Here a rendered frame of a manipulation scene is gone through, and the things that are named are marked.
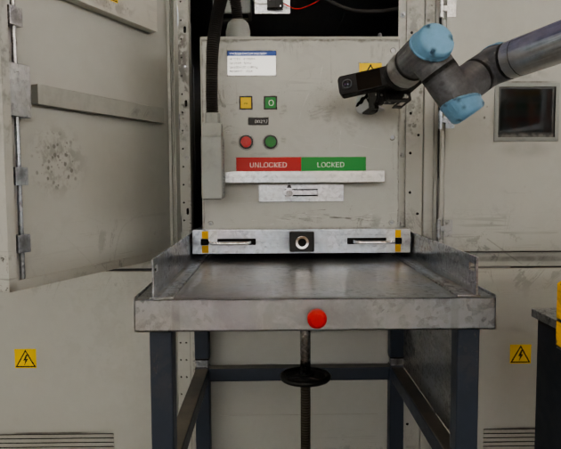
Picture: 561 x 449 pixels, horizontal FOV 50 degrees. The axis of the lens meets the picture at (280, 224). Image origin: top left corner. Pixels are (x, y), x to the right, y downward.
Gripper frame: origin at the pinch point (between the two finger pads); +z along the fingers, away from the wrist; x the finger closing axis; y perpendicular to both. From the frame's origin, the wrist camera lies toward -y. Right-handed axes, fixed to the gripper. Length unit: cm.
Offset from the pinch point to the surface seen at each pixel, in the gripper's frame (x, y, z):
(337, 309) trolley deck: -49, -22, -31
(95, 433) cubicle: -76, -64, 60
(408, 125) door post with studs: 1.7, 22.4, 16.2
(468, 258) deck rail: -42, 2, -35
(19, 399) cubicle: -65, -85, 62
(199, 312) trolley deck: -48, -44, -25
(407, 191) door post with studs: -16.0, 22.3, 21.0
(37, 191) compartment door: -20, -72, -1
